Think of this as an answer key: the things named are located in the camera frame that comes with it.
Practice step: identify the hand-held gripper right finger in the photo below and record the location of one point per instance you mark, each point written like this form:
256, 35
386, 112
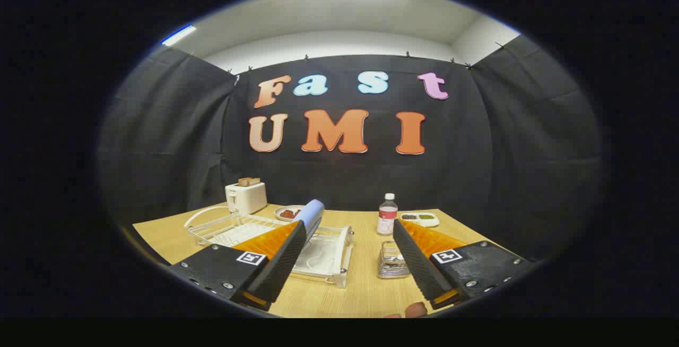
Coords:
416, 265

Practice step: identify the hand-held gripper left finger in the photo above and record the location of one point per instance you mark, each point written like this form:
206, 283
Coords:
286, 262

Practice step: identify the blue plate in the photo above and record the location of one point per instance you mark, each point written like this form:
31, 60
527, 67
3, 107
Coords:
314, 213

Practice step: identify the small beige plate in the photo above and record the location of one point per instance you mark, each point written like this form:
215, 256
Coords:
279, 215

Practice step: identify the white divided snack tray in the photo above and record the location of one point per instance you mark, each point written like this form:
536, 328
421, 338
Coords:
419, 220

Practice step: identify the red food pieces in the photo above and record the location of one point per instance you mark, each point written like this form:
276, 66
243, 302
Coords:
289, 213

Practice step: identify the clear plastic bottle red label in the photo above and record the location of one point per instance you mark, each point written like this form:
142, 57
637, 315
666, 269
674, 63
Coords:
386, 219

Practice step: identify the white toaster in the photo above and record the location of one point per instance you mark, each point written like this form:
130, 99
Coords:
248, 198

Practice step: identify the brown toast slice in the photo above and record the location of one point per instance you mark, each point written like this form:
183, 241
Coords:
249, 181

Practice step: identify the black backdrop cloth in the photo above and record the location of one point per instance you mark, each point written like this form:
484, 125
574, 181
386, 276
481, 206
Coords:
345, 177

